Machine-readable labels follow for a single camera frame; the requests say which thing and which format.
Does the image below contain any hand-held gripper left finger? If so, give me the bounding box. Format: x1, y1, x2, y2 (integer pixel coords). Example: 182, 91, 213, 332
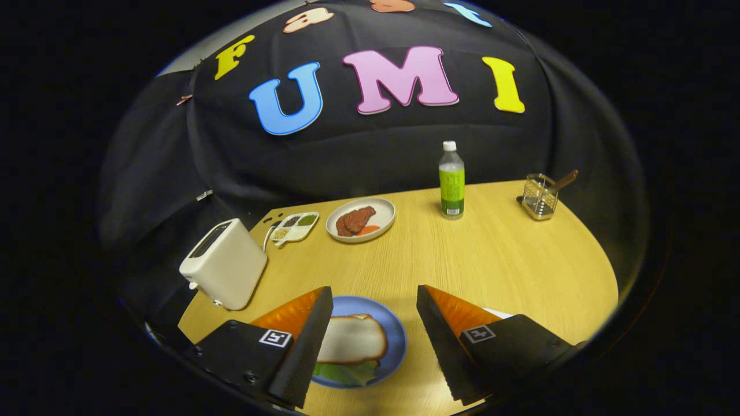
191, 285, 335, 410

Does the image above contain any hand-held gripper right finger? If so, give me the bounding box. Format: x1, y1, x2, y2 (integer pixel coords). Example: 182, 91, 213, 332
416, 284, 586, 406

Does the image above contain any green lettuce leaf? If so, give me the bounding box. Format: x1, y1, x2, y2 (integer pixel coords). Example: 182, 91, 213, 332
312, 361, 379, 387

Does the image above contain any white bread slice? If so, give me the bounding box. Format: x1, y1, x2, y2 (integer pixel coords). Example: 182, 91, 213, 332
317, 314, 389, 366

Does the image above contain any blue plate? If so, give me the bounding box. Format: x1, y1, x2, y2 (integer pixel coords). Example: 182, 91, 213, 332
311, 295, 408, 389

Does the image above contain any white toaster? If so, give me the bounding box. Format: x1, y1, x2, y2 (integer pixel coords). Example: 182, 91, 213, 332
179, 218, 269, 311

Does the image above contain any white divided seasoning tray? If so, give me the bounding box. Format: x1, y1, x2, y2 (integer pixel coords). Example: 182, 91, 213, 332
269, 211, 320, 248

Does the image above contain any large white plate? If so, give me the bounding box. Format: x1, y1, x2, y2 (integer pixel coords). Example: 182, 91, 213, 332
325, 197, 397, 244

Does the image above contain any green label drink bottle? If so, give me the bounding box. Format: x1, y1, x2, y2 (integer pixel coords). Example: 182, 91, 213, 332
438, 140, 465, 221

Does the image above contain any metal wire basket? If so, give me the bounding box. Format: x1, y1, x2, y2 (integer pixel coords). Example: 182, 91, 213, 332
522, 173, 559, 221

